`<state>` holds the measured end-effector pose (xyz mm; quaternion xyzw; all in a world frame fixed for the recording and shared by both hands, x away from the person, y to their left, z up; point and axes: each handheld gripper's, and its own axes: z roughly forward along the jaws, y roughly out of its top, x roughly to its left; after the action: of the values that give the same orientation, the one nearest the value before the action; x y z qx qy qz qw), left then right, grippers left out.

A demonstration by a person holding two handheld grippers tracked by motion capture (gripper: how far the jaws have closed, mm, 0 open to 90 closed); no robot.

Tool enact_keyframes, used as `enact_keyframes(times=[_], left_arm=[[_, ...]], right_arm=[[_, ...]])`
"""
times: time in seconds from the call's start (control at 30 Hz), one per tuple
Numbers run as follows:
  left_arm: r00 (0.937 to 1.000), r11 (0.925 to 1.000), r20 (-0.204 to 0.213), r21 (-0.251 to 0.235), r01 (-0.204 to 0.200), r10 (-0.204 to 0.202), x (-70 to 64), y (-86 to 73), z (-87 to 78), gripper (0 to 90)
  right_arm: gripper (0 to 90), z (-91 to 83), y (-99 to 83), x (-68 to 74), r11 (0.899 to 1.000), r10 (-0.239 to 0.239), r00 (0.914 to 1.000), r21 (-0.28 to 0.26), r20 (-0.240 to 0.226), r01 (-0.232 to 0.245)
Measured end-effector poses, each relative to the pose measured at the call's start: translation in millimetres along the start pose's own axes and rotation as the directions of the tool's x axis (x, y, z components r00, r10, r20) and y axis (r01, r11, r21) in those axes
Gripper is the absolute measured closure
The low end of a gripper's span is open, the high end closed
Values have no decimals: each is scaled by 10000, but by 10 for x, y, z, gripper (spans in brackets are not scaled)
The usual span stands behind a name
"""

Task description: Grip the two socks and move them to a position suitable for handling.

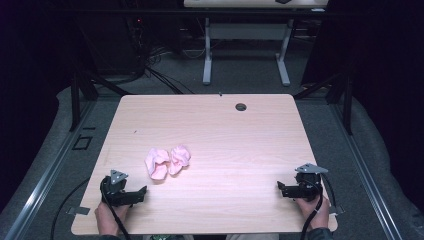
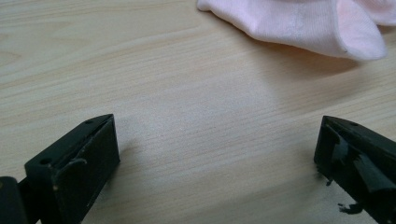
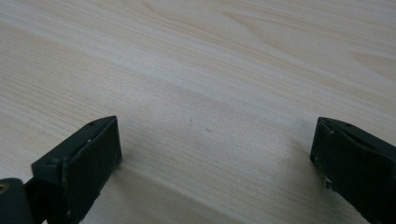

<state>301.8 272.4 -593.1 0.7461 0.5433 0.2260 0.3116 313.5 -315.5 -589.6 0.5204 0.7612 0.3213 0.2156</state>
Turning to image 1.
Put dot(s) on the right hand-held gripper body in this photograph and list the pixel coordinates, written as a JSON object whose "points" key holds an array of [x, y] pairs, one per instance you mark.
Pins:
{"points": [[308, 186]]}

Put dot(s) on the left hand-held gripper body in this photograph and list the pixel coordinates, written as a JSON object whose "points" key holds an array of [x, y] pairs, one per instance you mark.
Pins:
{"points": [[115, 191]]}

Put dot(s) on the pink sock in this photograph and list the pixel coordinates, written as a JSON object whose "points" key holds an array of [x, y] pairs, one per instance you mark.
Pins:
{"points": [[179, 158], [156, 164]]}

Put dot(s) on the person's left hand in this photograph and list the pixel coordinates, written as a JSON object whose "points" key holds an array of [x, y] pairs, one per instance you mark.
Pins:
{"points": [[108, 218]]}

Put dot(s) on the person's right hand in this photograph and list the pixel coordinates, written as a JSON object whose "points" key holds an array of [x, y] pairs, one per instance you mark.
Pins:
{"points": [[316, 213]]}

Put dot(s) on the grey tape piece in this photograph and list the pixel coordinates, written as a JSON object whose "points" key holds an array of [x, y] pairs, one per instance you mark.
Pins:
{"points": [[78, 210]]}

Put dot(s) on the black tape square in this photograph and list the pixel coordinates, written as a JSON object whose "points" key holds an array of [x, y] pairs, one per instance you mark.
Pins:
{"points": [[75, 142]]}

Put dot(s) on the dark equipment cabinet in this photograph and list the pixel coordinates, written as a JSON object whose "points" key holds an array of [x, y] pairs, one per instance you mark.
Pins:
{"points": [[110, 43]]}

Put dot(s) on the white metal desk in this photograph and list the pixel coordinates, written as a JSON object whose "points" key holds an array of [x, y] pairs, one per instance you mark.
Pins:
{"points": [[246, 31]]}

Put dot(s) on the aluminium floor rail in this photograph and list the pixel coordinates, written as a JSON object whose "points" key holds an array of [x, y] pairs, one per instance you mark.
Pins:
{"points": [[370, 180], [43, 180]]}

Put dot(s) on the black metal frame stand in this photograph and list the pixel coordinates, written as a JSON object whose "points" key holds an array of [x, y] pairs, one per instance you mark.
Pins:
{"points": [[343, 96], [80, 96]]}

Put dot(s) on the black horizontal frame bar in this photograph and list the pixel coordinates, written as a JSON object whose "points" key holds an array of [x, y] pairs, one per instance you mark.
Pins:
{"points": [[166, 12]]}

